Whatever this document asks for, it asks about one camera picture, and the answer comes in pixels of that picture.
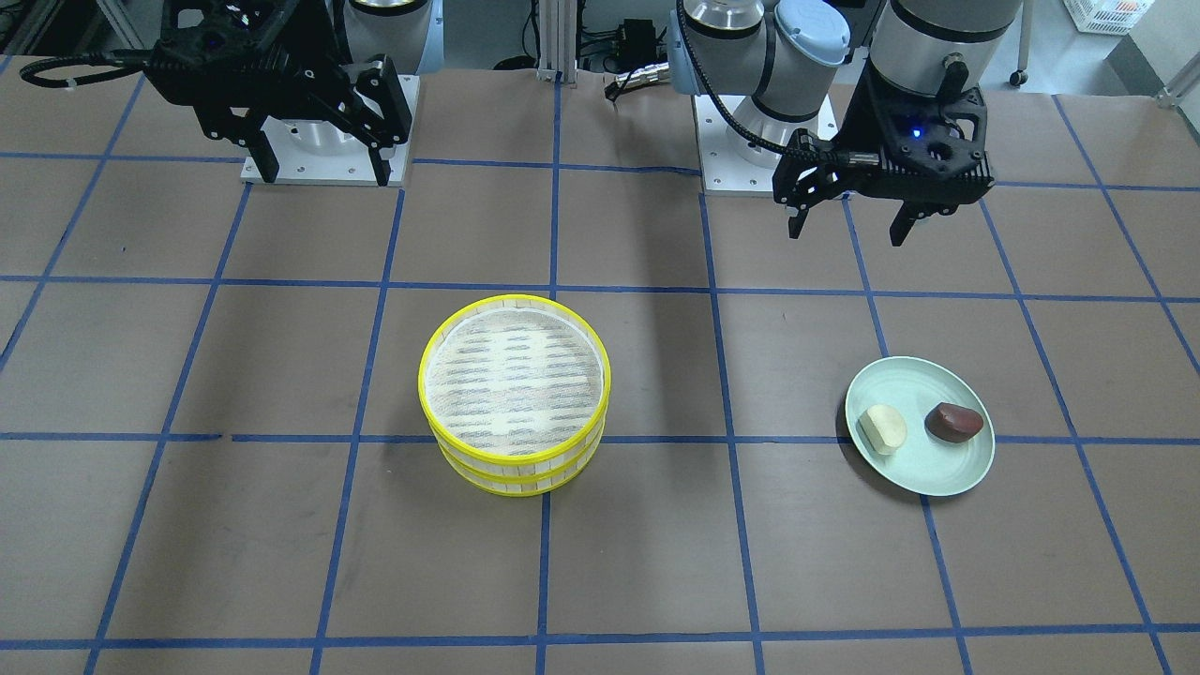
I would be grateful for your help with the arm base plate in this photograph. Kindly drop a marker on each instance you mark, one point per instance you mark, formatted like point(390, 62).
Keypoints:
point(317, 154)
point(730, 164)

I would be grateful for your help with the yellow steamer layer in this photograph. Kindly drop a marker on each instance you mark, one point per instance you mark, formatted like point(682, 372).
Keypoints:
point(514, 375)
point(526, 477)

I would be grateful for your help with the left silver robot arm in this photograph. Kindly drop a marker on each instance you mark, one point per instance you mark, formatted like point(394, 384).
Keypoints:
point(783, 55)

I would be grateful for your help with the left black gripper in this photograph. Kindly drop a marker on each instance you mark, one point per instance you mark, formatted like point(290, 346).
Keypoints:
point(860, 120)

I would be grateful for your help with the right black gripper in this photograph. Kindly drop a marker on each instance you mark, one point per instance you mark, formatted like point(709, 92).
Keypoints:
point(330, 66)

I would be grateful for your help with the white plastic basket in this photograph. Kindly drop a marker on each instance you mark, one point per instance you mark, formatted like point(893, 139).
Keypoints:
point(1106, 18)

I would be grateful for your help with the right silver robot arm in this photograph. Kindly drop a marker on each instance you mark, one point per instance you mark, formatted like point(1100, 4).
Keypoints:
point(411, 33)

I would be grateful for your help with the dark red bun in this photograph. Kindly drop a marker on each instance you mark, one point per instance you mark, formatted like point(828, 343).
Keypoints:
point(953, 423)

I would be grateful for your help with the light green plate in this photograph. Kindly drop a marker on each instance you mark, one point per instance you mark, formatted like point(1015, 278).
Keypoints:
point(918, 391)

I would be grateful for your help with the white steamed bun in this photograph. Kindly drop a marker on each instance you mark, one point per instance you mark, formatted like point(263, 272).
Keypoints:
point(884, 427)

